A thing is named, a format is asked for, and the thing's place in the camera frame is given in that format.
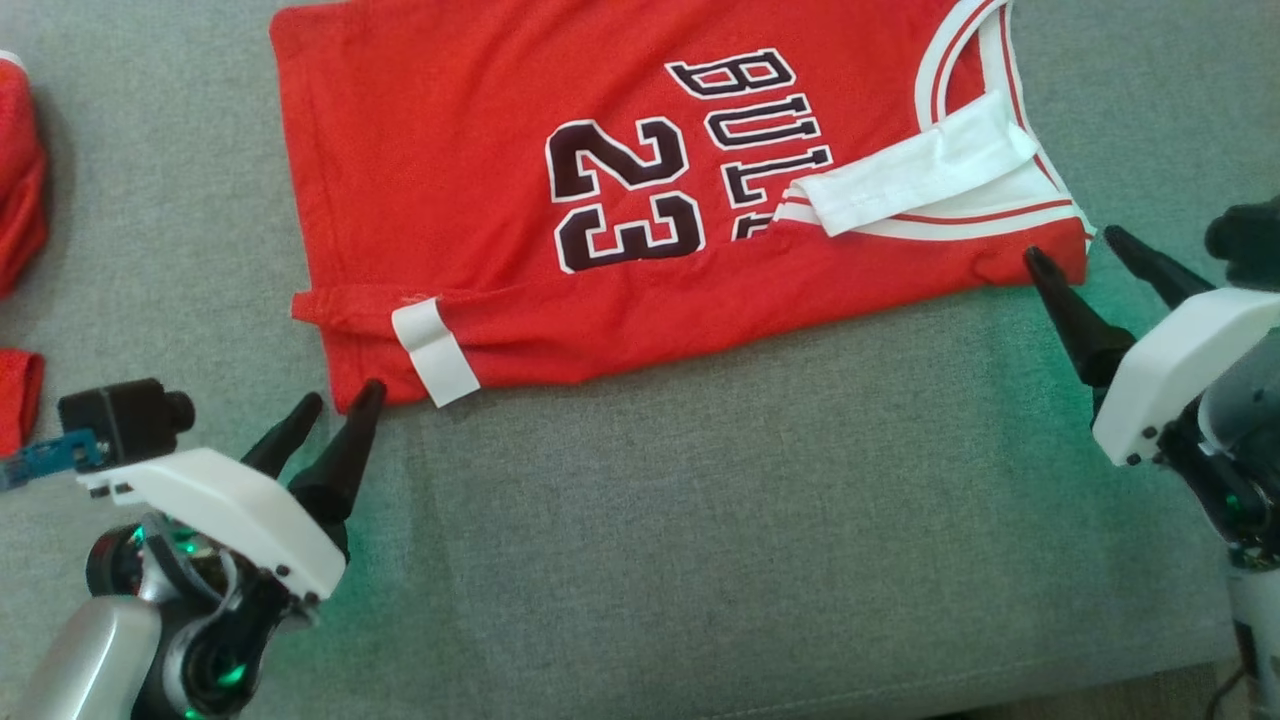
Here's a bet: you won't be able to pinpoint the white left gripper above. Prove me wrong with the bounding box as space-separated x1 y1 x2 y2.
78 379 389 603

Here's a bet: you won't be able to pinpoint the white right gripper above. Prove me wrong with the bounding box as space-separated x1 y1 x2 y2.
1023 225 1280 468

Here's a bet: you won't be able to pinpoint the red Bulls 23 jersey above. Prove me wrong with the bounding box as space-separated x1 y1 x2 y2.
268 0 1099 413

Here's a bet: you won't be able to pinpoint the red Bulls basketball shorts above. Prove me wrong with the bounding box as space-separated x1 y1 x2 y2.
0 50 49 459

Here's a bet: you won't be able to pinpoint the grey fabric sofa seat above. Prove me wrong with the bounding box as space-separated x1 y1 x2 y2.
0 0 1280 720

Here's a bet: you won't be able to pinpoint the left camera cable blue plug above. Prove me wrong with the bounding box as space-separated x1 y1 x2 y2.
0 428 109 493

